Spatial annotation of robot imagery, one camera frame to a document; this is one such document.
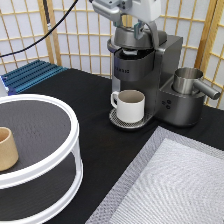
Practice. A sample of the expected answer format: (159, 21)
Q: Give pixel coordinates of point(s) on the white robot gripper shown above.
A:
(144, 10)

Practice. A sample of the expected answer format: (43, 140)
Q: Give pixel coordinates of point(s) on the grey coffee machine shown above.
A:
(148, 66)

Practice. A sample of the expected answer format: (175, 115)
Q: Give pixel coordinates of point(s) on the white ceramic mug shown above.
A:
(129, 105)

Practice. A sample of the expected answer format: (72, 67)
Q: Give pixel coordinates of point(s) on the steel milk frother jug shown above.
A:
(189, 80)

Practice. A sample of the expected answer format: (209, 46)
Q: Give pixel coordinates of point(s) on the black tablecloth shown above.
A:
(106, 150)

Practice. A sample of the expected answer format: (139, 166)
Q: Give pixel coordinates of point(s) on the grey woven placemat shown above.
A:
(172, 180)

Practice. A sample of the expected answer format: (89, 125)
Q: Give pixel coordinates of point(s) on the white two-tier round shelf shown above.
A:
(49, 170)

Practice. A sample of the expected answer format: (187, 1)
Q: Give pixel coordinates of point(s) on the tan wooden cup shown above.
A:
(8, 150)

